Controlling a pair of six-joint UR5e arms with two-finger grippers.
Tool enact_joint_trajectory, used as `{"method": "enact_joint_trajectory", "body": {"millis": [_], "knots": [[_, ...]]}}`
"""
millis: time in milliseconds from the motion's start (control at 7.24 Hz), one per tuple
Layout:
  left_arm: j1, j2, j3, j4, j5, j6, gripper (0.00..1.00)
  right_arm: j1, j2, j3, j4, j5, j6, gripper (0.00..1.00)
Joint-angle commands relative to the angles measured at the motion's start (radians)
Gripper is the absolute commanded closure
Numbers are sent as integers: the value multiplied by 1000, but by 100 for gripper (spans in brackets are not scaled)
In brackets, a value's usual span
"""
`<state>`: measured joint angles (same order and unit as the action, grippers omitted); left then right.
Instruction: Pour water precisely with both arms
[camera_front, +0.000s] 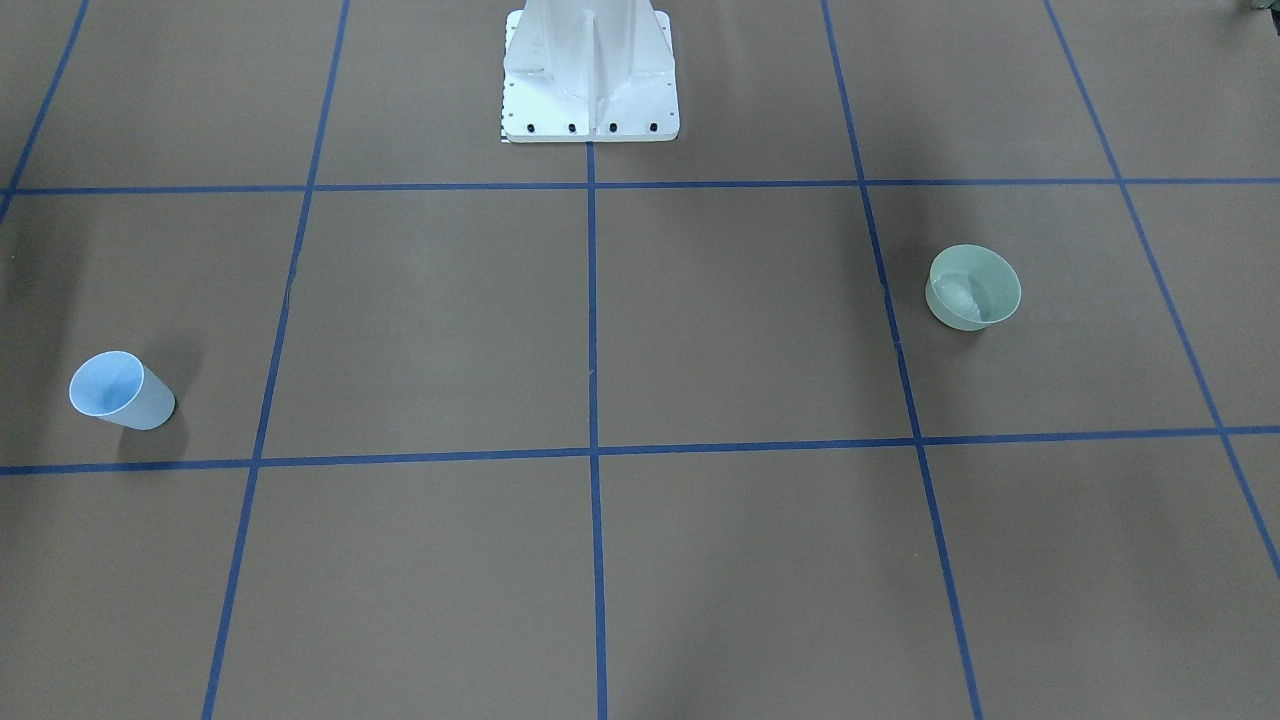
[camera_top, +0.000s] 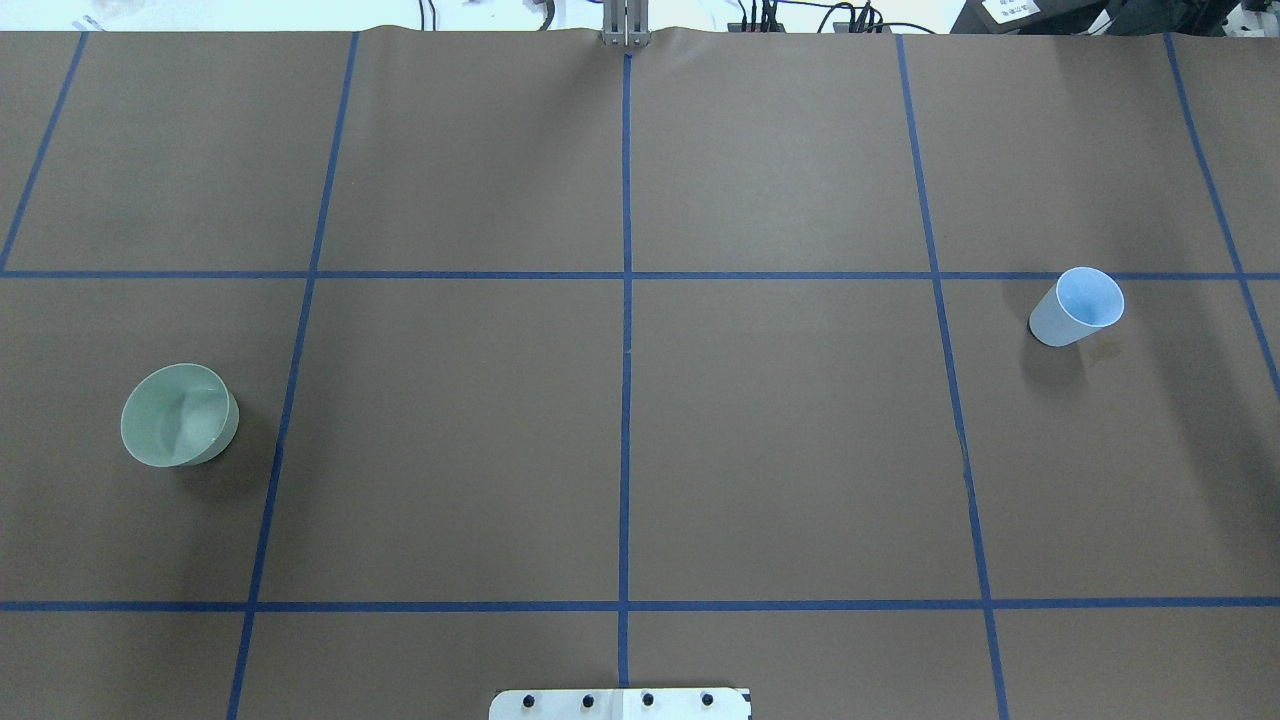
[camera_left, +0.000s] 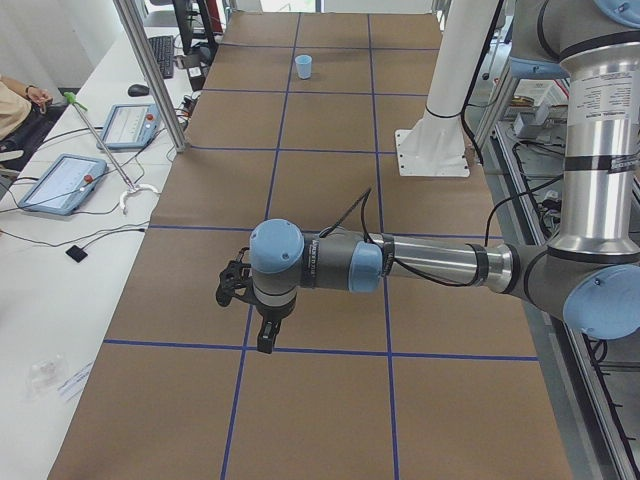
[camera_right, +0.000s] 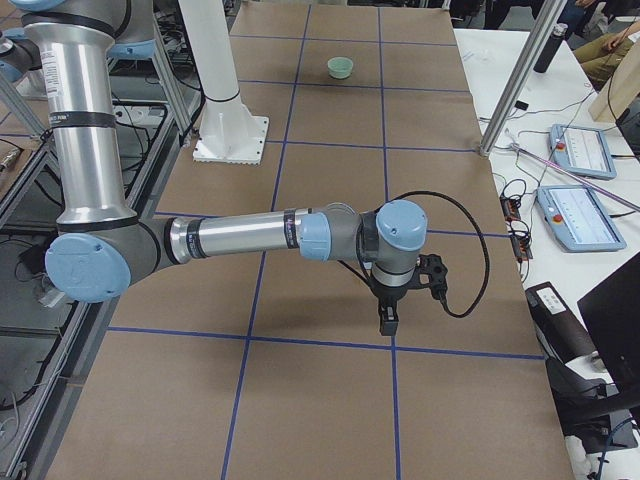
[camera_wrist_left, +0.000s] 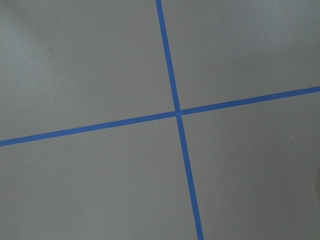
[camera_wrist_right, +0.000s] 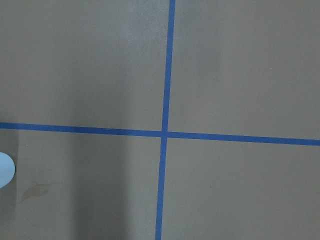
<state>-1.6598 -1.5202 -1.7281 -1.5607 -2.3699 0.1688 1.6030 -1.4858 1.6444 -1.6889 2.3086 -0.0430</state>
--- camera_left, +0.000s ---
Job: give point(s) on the seated person's hand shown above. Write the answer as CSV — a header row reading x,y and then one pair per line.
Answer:
x,y
38,96

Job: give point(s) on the reacher grabber stick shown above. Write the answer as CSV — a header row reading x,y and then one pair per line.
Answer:
x,y
131,187

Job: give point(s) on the white paper label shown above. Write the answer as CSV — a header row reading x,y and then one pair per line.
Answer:
x,y
75,384

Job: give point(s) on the far blue teach pendant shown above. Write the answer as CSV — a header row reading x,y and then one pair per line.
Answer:
x,y
130,127

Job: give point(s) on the blue teach pendant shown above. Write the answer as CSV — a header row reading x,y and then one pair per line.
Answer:
x,y
130,127
65,185

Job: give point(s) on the black computer mouse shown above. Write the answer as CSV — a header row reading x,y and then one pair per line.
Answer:
x,y
138,90

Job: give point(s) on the small black square pad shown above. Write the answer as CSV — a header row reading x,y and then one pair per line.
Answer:
x,y
76,253

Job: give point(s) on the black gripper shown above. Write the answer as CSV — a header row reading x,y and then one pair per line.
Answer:
x,y
273,312

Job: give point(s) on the clear plastic bag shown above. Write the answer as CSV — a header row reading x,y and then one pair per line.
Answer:
x,y
45,375

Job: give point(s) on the near blue teach pendant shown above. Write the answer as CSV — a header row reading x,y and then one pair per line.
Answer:
x,y
65,185

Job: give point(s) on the aluminium frame post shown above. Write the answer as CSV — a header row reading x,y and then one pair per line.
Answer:
x,y
134,29

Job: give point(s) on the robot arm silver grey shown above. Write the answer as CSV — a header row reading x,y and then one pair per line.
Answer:
x,y
586,275

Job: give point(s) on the light blue plastic cup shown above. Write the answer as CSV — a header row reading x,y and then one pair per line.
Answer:
x,y
303,65

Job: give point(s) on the black keyboard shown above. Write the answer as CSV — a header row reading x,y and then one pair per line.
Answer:
x,y
162,48

